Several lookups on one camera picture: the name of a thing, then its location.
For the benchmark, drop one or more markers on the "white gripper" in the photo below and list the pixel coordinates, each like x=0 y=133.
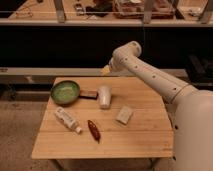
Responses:
x=107 y=69

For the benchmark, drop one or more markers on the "white paper cup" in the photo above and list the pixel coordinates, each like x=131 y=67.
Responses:
x=104 y=96

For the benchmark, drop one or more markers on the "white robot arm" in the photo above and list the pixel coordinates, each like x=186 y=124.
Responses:
x=193 y=108

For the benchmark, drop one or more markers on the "white sponge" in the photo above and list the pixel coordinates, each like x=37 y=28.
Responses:
x=124 y=114

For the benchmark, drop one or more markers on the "wooden table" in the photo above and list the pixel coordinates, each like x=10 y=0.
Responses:
x=148 y=133

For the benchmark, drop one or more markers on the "green bowl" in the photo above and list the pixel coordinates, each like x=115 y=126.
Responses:
x=65 y=92

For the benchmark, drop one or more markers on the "black object on shelf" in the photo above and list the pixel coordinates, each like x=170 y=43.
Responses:
x=100 y=9

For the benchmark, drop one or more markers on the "white plastic bottle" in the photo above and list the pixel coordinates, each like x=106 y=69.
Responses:
x=70 y=122

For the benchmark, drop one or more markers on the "tray of items on shelf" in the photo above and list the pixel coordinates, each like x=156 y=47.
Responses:
x=136 y=8

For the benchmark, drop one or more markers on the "glasses on shelf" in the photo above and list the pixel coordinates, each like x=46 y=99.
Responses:
x=23 y=13

